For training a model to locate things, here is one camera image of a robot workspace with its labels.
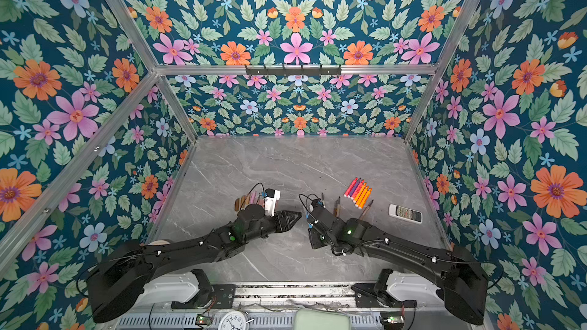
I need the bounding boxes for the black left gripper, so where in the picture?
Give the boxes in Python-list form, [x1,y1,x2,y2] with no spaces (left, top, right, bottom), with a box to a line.
[241,210,301,244]

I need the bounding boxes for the purple highlighter pen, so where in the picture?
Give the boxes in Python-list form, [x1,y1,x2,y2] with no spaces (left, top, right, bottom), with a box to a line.
[347,177,362,198]

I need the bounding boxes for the pink red highlighter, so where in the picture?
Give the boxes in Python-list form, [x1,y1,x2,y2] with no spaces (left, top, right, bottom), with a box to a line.
[343,177,359,197]

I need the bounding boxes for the orange highlighter group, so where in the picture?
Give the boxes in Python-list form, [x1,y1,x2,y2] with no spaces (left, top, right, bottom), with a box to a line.
[359,187,372,209]

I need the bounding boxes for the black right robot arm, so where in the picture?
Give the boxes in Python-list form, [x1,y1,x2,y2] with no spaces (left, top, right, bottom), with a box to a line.
[305,199,489,325]

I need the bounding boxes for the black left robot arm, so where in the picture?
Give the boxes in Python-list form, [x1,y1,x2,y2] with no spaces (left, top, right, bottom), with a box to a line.
[86,204,302,323]

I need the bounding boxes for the white remote control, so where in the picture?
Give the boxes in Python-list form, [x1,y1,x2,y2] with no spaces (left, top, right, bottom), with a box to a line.
[388,204,423,224]

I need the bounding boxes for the pale green box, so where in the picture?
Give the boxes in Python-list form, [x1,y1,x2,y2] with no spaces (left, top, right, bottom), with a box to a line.
[292,310,352,330]

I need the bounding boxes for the white alarm clock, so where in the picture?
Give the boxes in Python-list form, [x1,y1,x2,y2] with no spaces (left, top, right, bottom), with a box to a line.
[217,310,249,330]

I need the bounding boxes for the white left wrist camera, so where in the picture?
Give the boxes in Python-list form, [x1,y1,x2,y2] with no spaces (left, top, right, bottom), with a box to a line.
[264,189,281,216]

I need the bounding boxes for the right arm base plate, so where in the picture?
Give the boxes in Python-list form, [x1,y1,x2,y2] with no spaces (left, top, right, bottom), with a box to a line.
[351,269,417,309]

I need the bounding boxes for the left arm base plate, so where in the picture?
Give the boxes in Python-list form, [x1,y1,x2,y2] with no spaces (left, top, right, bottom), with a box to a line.
[171,269,236,310]

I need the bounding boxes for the black hook rail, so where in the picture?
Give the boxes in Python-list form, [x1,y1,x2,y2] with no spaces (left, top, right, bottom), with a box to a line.
[245,65,342,76]

